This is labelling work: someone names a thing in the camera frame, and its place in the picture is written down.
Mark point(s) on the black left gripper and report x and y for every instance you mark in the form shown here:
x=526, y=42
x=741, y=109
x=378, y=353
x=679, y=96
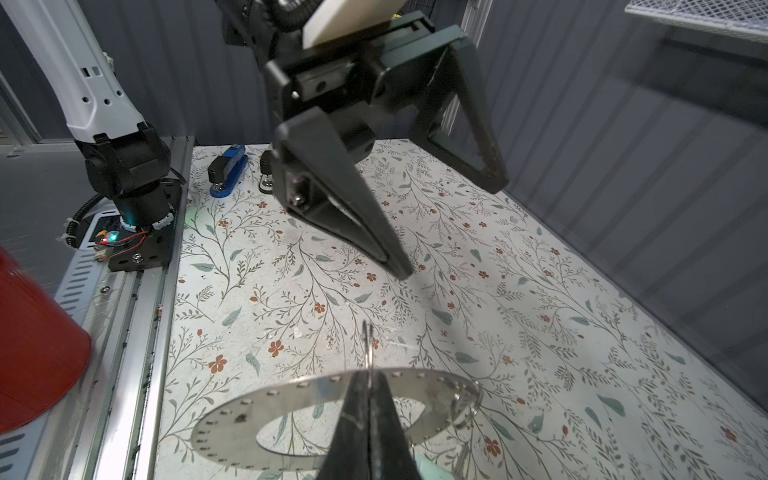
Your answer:
x=323, y=100

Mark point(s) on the blue black stapler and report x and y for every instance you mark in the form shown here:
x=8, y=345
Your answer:
x=226, y=169

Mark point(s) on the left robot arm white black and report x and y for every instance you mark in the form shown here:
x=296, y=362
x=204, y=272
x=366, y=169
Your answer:
x=125, y=159

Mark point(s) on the white wire mesh basket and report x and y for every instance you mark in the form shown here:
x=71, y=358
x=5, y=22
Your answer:
x=741, y=19

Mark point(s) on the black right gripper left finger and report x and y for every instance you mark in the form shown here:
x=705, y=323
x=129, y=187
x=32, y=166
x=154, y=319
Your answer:
x=348, y=454

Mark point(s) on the perforated metal ring plate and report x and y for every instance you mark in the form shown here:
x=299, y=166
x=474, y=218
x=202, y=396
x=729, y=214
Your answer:
x=288, y=428

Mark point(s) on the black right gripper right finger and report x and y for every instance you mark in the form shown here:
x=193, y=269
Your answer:
x=389, y=457

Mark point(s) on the grey black stapler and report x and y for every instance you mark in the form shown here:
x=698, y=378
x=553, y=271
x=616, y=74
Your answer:
x=266, y=178

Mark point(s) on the mint green key tag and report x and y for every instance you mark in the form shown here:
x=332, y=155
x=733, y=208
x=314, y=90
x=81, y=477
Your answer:
x=429, y=470

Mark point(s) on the red pencil cup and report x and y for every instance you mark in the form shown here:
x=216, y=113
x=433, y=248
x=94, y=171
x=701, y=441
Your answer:
x=44, y=352

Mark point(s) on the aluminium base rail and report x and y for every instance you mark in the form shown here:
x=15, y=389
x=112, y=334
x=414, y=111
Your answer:
x=107, y=425

